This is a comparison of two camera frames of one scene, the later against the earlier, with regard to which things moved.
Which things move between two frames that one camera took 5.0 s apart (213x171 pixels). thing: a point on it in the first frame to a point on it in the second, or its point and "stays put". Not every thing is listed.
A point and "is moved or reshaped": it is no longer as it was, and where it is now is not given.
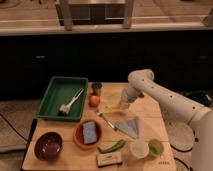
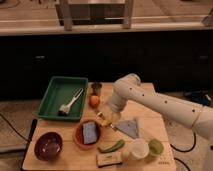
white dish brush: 64,108 stays put
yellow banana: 116,106 is moved or reshaped
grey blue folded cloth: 129,126 stays put
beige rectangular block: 110,159 stays put
